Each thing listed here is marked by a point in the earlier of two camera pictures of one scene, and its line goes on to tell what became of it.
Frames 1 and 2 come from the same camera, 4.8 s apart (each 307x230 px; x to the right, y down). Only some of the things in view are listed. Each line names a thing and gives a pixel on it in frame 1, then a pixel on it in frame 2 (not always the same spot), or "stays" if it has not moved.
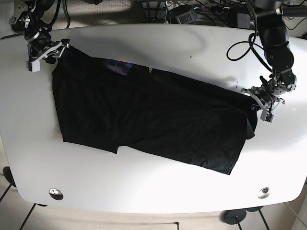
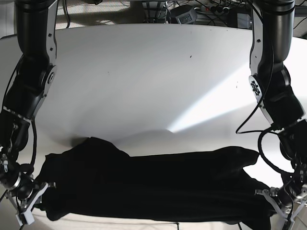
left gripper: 53,49 to 23,207
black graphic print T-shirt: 105,104 to 95,179
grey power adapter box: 243,20 stays
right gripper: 266,104 to 272,193
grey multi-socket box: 189,17 stays
